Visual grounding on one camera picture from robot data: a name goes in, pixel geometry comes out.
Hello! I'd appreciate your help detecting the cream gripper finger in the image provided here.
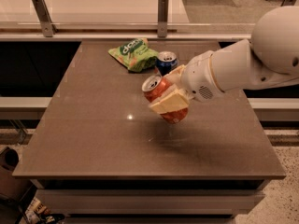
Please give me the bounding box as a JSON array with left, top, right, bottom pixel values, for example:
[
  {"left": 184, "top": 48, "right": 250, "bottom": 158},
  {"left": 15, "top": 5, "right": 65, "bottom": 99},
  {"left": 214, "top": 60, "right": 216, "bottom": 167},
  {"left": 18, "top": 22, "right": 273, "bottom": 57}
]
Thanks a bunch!
[
  {"left": 164, "top": 64, "right": 186, "bottom": 87},
  {"left": 149, "top": 89, "right": 190, "bottom": 114}
]

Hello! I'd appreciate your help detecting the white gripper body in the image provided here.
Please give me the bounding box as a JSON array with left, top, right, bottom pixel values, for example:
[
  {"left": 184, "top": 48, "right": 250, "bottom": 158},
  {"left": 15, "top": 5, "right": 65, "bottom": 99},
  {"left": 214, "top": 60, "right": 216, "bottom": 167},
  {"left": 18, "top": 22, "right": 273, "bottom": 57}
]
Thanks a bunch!
[{"left": 180, "top": 50, "right": 224, "bottom": 102}]

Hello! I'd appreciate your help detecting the orange coke can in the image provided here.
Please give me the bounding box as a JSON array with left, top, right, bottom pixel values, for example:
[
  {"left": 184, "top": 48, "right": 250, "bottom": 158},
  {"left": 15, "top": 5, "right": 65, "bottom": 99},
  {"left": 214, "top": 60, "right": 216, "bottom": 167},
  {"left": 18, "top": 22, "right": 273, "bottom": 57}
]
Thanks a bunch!
[{"left": 142, "top": 75, "right": 188, "bottom": 124}]

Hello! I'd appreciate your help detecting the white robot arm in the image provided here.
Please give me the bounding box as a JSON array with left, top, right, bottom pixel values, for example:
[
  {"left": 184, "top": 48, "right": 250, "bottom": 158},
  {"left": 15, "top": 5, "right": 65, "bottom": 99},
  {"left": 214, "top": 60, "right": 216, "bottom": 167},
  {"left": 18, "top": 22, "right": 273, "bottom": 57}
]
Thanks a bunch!
[{"left": 142, "top": 6, "right": 299, "bottom": 115}]

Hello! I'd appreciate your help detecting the blue pepsi can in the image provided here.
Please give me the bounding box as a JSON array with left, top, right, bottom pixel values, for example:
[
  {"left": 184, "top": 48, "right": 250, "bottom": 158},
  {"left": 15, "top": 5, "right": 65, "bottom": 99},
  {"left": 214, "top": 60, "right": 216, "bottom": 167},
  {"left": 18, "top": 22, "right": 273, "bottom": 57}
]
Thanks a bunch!
[{"left": 156, "top": 51, "right": 178, "bottom": 76}]

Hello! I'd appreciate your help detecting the green chip bag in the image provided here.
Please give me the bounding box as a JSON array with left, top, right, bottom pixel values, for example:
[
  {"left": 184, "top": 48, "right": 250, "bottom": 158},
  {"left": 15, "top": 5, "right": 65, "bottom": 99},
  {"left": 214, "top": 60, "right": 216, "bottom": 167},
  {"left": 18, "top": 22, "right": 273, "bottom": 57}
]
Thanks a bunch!
[{"left": 108, "top": 38, "right": 158, "bottom": 73}]

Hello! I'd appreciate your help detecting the white table drawer base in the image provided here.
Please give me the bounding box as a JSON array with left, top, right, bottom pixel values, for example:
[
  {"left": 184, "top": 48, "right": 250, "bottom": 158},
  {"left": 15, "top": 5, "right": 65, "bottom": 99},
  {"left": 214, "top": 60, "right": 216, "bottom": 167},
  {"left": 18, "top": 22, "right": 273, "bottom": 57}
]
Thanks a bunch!
[{"left": 36, "top": 189, "right": 264, "bottom": 217}]

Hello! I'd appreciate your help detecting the printed package on floor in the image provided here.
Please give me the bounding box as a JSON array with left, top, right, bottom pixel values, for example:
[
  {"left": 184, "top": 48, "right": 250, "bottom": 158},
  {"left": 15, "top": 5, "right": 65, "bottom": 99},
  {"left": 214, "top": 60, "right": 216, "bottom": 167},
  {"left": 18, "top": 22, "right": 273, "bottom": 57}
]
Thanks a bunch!
[{"left": 19, "top": 197, "right": 65, "bottom": 224}]

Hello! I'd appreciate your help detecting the dark bin at left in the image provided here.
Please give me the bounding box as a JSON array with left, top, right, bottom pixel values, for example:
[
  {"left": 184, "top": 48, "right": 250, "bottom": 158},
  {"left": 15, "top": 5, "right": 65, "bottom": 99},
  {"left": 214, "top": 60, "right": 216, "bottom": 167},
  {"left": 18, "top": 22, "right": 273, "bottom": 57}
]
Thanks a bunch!
[{"left": 0, "top": 147, "right": 32, "bottom": 202}]

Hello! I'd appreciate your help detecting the middle metal railing bracket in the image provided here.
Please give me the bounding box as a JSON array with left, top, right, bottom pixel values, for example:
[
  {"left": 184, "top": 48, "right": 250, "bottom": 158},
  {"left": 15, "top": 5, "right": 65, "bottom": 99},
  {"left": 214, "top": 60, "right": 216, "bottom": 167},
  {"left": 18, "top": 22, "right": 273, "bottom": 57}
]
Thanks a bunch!
[{"left": 157, "top": 0, "right": 169, "bottom": 37}]

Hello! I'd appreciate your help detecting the metal railing bracket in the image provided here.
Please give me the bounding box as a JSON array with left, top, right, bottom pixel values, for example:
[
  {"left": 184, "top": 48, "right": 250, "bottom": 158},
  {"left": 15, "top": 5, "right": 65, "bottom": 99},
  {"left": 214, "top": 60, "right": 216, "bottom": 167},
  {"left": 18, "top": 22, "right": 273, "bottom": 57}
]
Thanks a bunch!
[
  {"left": 31, "top": 0, "right": 57, "bottom": 37},
  {"left": 281, "top": 0, "right": 297, "bottom": 7},
  {"left": 157, "top": 0, "right": 169, "bottom": 37}
]

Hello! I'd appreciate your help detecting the right metal railing bracket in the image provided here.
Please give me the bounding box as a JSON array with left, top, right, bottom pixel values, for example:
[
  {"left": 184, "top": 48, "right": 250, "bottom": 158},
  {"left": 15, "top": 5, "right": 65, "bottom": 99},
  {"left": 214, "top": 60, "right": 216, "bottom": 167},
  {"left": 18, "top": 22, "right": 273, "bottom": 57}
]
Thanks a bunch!
[{"left": 281, "top": 0, "right": 297, "bottom": 7}]

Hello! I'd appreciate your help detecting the left metal railing bracket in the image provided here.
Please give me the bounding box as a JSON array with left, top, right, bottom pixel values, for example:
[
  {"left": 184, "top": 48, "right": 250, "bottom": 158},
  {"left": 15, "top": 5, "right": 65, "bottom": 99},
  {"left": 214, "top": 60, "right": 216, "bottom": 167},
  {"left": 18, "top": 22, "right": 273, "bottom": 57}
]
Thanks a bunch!
[{"left": 31, "top": 0, "right": 57, "bottom": 37}]

